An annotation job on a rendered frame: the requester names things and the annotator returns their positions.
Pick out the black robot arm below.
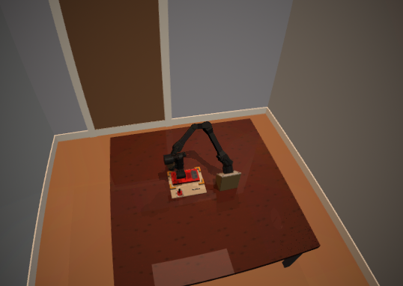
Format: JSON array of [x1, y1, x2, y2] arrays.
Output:
[[163, 121, 234, 174]]

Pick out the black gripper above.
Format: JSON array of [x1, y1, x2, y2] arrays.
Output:
[[175, 162, 186, 179]]

